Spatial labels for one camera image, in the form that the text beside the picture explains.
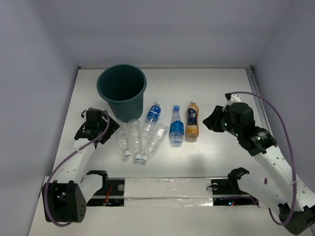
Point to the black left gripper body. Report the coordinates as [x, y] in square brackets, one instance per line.
[108, 130]

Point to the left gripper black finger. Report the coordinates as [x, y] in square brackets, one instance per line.
[111, 122]
[110, 131]

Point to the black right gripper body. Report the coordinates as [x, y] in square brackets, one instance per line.
[225, 124]

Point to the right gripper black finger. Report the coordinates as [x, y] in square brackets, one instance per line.
[214, 116]
[209, 123]

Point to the orange juice bottle white cap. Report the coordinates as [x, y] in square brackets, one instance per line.
[192, 125]

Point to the clear bottle blue cap label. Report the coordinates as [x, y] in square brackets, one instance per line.
[176, 132]

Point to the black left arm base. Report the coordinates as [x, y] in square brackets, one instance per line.
[112, 196]

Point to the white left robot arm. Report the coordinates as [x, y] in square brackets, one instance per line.
[70, 185]

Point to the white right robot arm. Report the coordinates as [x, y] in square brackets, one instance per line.
[293, 201]

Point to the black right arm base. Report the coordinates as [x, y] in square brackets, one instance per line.
[226, 191]

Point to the dark green plastic bin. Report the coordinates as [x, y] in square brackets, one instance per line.
[122, 87]

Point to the clear bottle dark blue label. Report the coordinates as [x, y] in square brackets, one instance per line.
[151, 119]

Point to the silver foil tape strip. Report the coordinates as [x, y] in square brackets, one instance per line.
[167, 192]

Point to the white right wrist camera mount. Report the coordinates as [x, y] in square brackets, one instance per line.
[232, 98]

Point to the aluminium rail right edge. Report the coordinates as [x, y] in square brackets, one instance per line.
[258, 101]

